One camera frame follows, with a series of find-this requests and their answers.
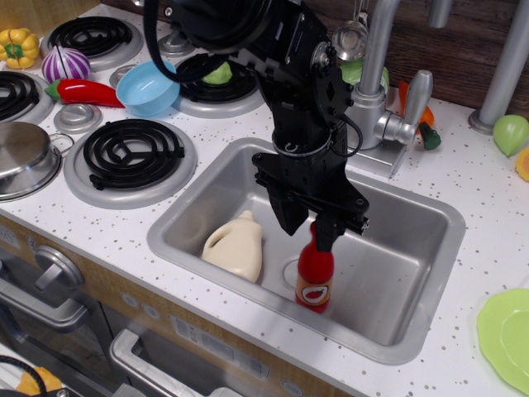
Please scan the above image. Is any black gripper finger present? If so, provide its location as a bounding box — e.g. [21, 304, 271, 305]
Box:
[315, 210, 346, 252]
[267, 184, 307, 236]

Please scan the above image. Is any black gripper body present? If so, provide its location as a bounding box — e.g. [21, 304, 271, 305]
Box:
[252, 150, 369, 233]

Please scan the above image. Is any red ketchup bottle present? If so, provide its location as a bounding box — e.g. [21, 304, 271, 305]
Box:
[295, 222, 334, 313]

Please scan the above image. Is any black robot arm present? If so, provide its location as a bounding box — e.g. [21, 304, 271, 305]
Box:
[143, 1, 369, 252]

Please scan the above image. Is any grey sink basin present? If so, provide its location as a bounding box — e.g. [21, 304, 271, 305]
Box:
[147, 138, 465, 364]

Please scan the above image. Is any cream detergent jug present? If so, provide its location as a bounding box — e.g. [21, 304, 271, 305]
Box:
[202, 210, 263, 283]

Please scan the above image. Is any silver faucet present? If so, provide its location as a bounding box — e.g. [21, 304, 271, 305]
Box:
[346, 0, 433, 178]

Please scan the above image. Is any orange carrot toy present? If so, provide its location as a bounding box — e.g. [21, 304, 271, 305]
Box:
[398, 80, 441, 151]

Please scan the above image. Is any back right stove burner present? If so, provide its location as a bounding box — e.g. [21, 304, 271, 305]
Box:
[173, 60, 265, 119]

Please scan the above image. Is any stove burner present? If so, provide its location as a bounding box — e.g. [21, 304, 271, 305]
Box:
[41, 17, 143, 72]
[64, 119, 197, 209]
[1, 71, 55, 124]
[173, 60, 265, 119]

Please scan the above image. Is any hanging steel ladle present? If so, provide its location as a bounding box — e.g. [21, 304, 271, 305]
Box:
[331, 1, 370, 61]

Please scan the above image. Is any green lettuce ball toy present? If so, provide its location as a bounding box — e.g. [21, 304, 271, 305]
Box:
[202, 61, 232, 85]

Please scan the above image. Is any front right stove burner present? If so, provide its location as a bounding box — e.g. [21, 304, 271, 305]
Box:
[64, 119, 197, 209]

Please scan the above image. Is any light blue bowl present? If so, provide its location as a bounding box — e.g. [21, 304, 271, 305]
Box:
[116, 61, 180, 117]

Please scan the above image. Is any green pear toy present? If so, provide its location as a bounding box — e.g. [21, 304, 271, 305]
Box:
[493, 114, 528, 157]

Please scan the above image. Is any green plate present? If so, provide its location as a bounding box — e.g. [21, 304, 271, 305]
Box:
[476, 288, 528, 395]

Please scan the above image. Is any grey stove knob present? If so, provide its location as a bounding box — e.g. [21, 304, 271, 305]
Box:
[54, 103, 102, 134]
[158, 32, 194, 57]
[109, 65, 136, 88]

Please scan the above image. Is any orange fruit slice toy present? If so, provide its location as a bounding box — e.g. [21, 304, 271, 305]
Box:
[515, 147, 529, 182]

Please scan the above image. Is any grey support pole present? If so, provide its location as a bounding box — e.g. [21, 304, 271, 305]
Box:
[469, 0, 528, 136]

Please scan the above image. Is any grey stove knob middle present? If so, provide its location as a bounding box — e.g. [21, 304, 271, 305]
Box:
[109, 65, 136, 88]

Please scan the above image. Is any grey stove knob front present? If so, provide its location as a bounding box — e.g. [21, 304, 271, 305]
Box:
[54, 103, 102, 134]

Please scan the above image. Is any grey oven dial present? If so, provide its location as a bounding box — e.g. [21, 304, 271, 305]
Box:
[35, 245, 84, 292]

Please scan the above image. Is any back left stove burner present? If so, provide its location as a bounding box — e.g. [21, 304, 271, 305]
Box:
[41, 17, 143, 72]

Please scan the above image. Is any red chili pepper toy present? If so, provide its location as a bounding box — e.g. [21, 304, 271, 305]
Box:
[44, 79, 125, 108]

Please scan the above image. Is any steel pot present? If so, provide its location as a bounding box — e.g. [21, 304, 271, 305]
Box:
[1, 122, 74, 202]

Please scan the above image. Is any purple onion toy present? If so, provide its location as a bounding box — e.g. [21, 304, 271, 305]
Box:
[41, 45, 92, 84]

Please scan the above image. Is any front left stove burner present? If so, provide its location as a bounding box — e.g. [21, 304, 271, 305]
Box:
[1, 71, 55, 124]

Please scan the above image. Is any yellow toy in basket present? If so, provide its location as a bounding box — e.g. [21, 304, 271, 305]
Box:
[15, 366, 63, 397]

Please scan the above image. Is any yellow bell pepper toy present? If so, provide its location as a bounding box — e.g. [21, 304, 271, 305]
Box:
[1, 28, 40, 69]

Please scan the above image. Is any grey dishwasher handle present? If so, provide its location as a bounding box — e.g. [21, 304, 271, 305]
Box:
[109, 329, 184, 396]

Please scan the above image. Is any grey oven door handle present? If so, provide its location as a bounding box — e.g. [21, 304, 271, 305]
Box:
[1, 280, 89, 333]

